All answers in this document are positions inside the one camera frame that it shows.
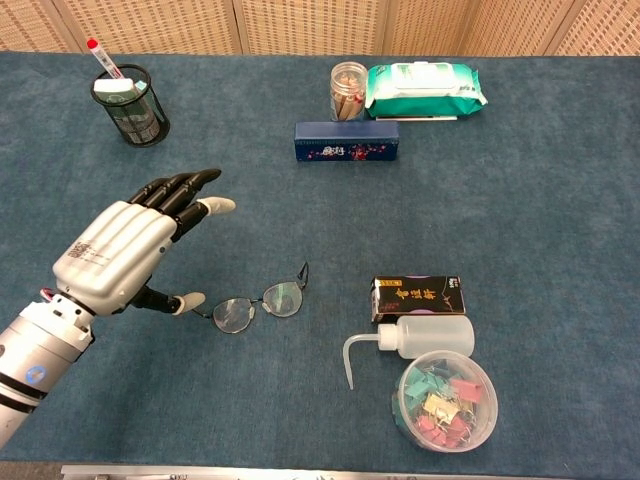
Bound thin black-framed eyeglasses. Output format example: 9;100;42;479
192;260;310;335

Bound black mesh pen holder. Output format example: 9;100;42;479
89;63;171;148

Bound black box with gold characters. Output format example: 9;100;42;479
370;275;467;325

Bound pink binder clip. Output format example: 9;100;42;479
449;378;485;404
413;415;449;446
444;417;474;449

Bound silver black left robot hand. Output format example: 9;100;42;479
52;168;237;317

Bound green white wet wipes pack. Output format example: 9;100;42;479
363;60;489;120

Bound blue felt table cloth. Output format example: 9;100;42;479
0;51;640;474

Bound clear tube with red cap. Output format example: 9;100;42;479
86;38;126;81

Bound clear plastic jar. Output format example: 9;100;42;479
329;61;369;122

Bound teal binder clip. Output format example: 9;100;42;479
402;372;436;401

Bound woven rattan folding screen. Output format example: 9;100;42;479
0;0;640;57

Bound clear round plastic cup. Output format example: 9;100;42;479
391;349;499;454

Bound long blue floral box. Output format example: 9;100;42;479
293;120;401;163

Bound white and green box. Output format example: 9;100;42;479
93;77;139;107

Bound yellow binder clip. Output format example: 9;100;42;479
422;392;459;419

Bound aluminium rail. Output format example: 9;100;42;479
60;464;574;480

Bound translucent wash bottle with spout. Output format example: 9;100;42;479
341;315;476;391

